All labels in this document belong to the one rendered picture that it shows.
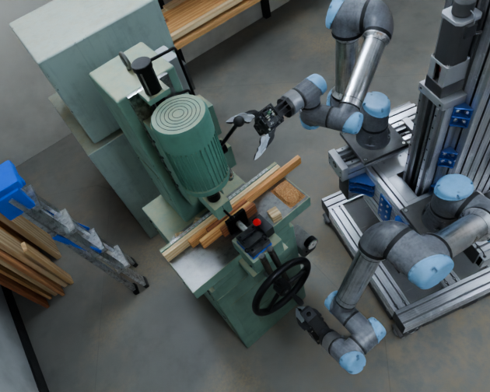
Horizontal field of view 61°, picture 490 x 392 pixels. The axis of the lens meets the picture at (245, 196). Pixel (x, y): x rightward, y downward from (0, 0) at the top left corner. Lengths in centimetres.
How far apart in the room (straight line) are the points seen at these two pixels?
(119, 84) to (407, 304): 165
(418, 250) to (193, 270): 83
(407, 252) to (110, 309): 199
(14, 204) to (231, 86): 226
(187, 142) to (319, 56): 274
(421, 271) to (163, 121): 82
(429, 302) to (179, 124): 155
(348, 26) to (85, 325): 221
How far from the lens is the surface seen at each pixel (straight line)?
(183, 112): 124
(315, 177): 289
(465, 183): 161
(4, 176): 197
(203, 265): 162
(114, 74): 147
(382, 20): 158
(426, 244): 124
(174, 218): 190
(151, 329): 262
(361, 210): 249
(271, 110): 134
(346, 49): 170
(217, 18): 352
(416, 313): 223
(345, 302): 148
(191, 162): 127
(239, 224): 160
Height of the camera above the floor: 230
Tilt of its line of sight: 53 degrees down
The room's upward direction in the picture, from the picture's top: 18 degrees counter-clockwise
